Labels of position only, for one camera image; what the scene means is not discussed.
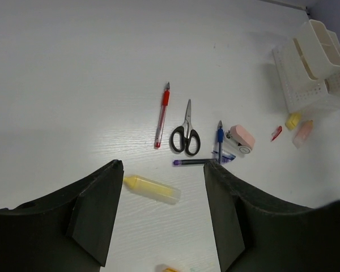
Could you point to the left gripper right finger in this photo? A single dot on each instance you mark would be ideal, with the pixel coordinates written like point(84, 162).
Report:
point(255, 231)

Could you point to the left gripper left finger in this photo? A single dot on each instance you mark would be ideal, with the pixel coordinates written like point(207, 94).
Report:
point(67, 230)

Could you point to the red pen cap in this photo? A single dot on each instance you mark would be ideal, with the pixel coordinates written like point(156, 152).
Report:
point(276, 133)

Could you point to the blue gel pen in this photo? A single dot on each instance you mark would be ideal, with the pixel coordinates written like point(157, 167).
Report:
point(220, 135)

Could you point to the black handled scissors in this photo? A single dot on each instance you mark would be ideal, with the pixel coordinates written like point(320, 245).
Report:
point(186, 134)

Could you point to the red gel pen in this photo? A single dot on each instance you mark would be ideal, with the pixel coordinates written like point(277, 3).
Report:
point(160, 127)

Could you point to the white perforated organizer basket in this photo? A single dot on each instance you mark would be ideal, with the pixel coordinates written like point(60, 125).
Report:
point(308, 65)

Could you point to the clear blue pen cap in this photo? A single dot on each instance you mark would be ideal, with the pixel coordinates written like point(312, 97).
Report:
point(226, 157)

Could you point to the yellow highlighter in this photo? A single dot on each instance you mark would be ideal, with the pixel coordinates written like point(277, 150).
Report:
point(152, 189)

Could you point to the orange highlighter cap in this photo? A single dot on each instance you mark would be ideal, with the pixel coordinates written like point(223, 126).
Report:
point(165, 268)

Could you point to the pink mini stapler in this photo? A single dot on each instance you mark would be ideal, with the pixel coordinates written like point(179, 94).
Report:
point(240, 139)

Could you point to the pink highlighter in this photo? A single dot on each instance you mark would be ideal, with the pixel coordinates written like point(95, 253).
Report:
point(303, 133)

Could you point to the yellow highlighter cap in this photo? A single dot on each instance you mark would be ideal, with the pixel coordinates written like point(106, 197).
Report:
point(293, 121)

